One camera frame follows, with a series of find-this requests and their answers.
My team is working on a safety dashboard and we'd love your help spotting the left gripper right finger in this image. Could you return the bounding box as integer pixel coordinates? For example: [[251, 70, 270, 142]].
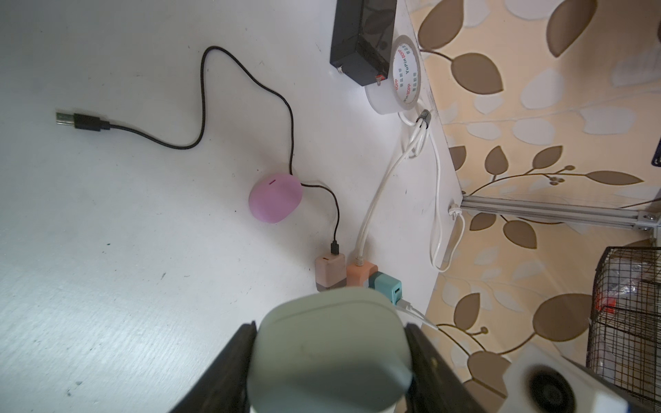
[[405, 324, 485, 413]]

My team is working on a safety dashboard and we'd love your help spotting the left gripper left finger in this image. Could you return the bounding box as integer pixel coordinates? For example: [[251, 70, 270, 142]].
[[170, 322, 258, 413]]

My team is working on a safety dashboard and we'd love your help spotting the white charging cable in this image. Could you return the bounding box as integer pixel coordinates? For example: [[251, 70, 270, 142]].
[[396, 298, 440, 331]]

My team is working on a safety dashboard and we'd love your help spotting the mint earbud case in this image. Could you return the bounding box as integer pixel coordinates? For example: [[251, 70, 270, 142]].
[[247, 287, 413, 412]]

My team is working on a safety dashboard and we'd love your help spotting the teal charger plug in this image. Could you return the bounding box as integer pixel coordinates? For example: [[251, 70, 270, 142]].
[[368, 271, 403, 305]]

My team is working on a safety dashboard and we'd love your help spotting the black charging cable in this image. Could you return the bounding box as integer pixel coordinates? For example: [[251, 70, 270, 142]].
[[55, 45, 342, 256]]

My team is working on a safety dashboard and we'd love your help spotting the orange power strip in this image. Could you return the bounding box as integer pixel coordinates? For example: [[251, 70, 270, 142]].
[[346, 261, 378, 287]]

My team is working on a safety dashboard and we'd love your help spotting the red white item in basket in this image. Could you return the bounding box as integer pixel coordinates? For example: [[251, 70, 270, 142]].
[[596, 297, 617, 314]]

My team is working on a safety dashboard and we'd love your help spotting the clear tape roll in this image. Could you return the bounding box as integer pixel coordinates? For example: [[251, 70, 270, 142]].
[[365, 34, 421, 115]]

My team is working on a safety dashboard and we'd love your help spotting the black box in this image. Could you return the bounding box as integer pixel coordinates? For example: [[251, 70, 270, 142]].
[[330, 0, 397, 87]]

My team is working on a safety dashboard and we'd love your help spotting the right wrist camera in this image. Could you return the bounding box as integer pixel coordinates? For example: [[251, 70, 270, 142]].
[[500, 344, 651, 413]]

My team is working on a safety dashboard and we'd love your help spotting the right wire basket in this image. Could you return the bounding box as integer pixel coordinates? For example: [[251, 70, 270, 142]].
[[586, 247, 660, 412]]

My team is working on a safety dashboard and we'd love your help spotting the white power strip cable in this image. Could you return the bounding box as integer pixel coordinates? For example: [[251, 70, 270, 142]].
[[353, 107, 466, 273]]

